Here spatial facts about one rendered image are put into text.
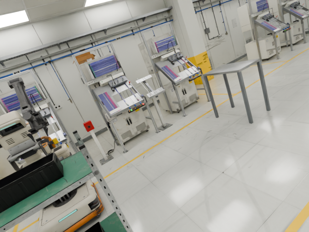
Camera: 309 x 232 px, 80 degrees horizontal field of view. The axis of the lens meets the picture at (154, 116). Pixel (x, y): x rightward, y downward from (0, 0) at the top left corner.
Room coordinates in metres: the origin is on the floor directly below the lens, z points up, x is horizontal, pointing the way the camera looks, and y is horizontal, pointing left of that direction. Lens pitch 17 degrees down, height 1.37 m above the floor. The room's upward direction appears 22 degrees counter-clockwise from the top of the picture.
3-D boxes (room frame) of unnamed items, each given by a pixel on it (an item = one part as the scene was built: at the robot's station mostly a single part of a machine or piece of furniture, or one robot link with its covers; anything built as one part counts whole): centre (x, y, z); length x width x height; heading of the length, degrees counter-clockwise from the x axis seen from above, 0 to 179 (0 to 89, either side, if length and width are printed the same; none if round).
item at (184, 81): (4.22, -0.79, 0.65); 1.01 x 0.73 x 1.29; 23
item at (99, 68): (3.73, 0.53, 1.52); 0.51 x 0.13 x 0.27; 113
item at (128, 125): (3.82, 0.63, 0.31); 0.70 x 0.65 x 0.62; 113
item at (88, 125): (3.11, 1.11, 0.39); 0.24 x 0.24 x 0.78; 23
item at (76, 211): (1.92, 1.32, 0.16); 0.67 x 0.64 x 0.25; 23
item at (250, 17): (5.77, -3.97, 0.95); 1.36 x 0.82 x 1.90; 23
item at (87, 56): (3.97, 0.74, 1.82); 0.68 x 0.30 x 0.20; 113
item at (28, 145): (1.65, 1.21, 0.99); 0.28 x 0.16 x 0.22; 113
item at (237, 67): (2.75, -1.33, 0.40); 0.70 x 0.45 x 0.80; 21
